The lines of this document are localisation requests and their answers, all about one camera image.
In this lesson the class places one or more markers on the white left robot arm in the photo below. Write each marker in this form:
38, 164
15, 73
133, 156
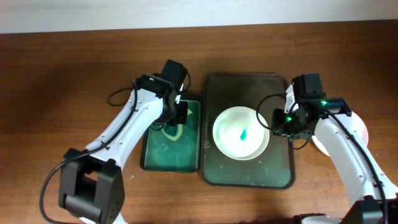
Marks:
91, 180

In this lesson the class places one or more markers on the grey plate with green stain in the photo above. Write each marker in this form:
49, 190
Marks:
319, 146

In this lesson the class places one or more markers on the green yellow scrub sponge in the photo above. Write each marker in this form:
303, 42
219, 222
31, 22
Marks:
175, 132

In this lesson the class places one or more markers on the white plate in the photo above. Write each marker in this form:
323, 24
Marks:
361, 128

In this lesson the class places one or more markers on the white plate corner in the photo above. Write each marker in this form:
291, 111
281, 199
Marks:
240, 133

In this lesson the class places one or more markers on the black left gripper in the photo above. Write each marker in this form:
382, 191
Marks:
183, 118

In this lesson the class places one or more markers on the large dark serving tray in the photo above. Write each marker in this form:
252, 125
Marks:
274, 167

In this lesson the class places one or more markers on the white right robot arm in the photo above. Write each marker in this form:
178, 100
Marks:
372, 196

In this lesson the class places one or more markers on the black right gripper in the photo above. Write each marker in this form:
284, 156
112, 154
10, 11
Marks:
277, 127

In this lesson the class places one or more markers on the small green water tray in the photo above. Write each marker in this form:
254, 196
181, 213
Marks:
161, 154

